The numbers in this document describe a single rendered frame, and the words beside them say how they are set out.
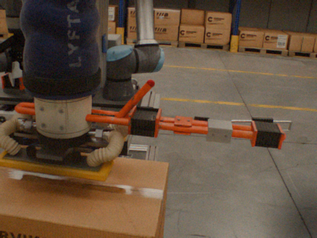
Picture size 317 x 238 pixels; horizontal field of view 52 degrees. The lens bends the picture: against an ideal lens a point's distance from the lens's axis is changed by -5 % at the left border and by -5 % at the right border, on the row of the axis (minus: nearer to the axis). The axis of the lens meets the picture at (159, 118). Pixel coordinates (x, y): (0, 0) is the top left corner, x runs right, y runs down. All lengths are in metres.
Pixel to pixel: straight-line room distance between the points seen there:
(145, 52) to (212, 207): 1.46
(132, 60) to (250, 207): 1.61
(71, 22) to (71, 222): 0.53
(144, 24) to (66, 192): 0.85
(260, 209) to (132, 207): 1.79
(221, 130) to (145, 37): 0.75
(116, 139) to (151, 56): 0.67
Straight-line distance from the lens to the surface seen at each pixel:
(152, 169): 1.21
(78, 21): 0.89
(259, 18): 9.71
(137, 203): 1.05
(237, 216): 2.59
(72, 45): 0.90
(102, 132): 1.02
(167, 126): 0.96
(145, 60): 1.54
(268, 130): 0.97
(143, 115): 0.99
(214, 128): 0.96
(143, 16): 1.59
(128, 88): 1.55
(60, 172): 0.98
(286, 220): 2.68
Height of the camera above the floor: 1.58
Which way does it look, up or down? 23 degrees down
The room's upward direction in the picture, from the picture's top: 3 degrees clockwise
